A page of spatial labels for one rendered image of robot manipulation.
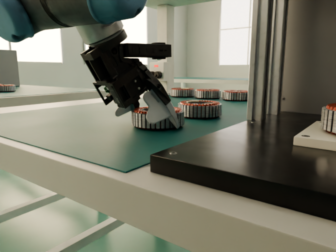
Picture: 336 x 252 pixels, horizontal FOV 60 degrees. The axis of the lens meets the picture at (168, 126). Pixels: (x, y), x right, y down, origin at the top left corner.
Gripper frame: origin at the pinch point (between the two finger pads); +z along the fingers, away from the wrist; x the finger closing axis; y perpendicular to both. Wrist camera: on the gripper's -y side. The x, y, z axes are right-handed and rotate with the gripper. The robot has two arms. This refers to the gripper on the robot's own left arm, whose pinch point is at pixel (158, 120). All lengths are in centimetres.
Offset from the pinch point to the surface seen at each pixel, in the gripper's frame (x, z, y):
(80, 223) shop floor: -102, 79, 16
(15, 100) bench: -97, 1, 4
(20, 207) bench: -102, 46, 32
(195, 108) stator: -0.2, 4.6, -11.0
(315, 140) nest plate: 32.8, -2.5, 0.6
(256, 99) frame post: 15.9, 1.8, -12.8
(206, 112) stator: 1.7, 6.4, -12.2
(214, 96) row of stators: -29, 27, -47
